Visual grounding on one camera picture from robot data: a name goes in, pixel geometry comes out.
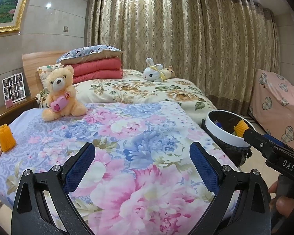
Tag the blue pink floral blanket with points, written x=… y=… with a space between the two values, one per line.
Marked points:
x=137 y=151

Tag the pink heart print cover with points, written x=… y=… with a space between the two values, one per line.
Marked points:
x=272 y=102

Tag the white bunny plush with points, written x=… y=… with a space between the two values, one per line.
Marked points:
x=152 y=72

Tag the white rimmed black trash bin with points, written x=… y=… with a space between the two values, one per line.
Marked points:
x=215 y=133

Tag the orange spiky ball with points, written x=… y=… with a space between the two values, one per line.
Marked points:
x=240 y=127

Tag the wooden headboard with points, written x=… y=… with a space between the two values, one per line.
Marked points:
x=34 y=63

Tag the panda print pillow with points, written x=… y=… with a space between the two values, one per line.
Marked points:
x=88 y=52

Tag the wall switch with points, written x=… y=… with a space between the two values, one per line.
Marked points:
x=66 y=29

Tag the wooden nightstand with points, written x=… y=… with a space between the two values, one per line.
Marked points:
x=5 y=116

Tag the small tan plush animal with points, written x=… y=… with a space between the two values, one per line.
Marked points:
x=168 y=72

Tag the black white photo frame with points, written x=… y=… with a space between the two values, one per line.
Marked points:
x=14 y=88

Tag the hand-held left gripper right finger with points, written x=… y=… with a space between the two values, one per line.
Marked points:
x=204 y=167

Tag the gold framed landscape painting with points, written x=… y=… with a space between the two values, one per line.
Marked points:
x=5 y=2

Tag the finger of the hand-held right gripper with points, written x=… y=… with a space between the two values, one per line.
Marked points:
x=254 y=139
x=274 y=140

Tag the person's right hand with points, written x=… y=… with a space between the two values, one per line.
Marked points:
x=288 y=205

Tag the gold patterned curtain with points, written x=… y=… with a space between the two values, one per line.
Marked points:
x=174 y=29

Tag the pink reed diffuser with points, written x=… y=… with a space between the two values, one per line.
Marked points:
x=9 y=102

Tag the blue snack packet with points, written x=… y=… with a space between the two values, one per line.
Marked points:
x=217 y=124

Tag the folded red quilt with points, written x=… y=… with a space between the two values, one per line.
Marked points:
x=98 y=69

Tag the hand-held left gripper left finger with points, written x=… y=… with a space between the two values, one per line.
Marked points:
x=79 y=169

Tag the cartoon print pillow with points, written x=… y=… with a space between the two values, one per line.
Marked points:
x=47 y=72

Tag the beige teddy bear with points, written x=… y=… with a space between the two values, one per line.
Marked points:
x=61 y=90

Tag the orange foam fruit net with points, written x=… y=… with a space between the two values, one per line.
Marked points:
x=6 y=138

